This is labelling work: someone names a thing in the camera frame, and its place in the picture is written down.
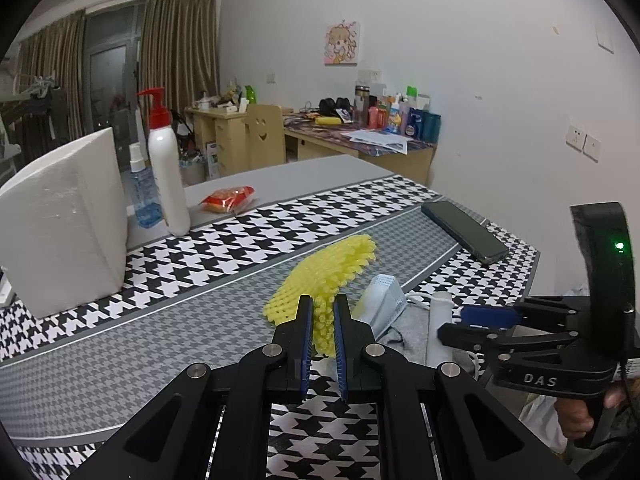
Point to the light blue face mask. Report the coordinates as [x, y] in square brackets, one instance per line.
[381, 304]

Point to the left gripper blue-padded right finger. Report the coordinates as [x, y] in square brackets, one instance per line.
[434, 423]

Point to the glass balcony door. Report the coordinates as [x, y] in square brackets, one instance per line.
[110, 73]

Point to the dark blue bottle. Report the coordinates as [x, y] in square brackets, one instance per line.
[423, 125]

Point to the anime girl poster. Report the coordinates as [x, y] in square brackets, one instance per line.
[341, 44]

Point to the brown curtain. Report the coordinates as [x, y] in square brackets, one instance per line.
[56, 52]
[179, 50]

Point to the yellow bristly sponge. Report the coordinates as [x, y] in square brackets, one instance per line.
[321, 276]

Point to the grey sock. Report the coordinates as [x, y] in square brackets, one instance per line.
[409, 334]

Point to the wooden smiley chair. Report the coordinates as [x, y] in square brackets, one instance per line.
[266, 140]

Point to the light wooden desk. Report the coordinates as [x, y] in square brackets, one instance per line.
[229, 132]

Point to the white lotion pump bottle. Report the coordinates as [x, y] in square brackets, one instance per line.
[164, 157]

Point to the left brown curtain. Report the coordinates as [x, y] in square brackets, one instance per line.
[56, 52]

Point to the white styrofoam box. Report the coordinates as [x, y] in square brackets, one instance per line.
[64, 226]

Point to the wall power sockets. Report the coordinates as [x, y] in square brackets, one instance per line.
[582, 142]

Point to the person's right hand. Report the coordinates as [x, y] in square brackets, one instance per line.
[576, 421]

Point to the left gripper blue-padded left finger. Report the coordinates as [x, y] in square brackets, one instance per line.
[212, 423]

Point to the blue spray bottle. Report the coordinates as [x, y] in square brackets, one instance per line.
[145, 198]

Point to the printed papers on desk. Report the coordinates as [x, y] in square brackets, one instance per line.
[389, 141]

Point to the right brown curtain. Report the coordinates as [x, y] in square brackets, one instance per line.
[179, 50]

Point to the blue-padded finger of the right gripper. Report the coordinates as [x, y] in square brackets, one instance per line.
[501, 318]
[462, 336]

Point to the white tube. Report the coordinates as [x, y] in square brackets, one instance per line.
[441, 305]

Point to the red snack packet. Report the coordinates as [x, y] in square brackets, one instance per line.
[229, 200]

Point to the houndstooth table cloth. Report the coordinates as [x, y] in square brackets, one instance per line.
[70, 380]

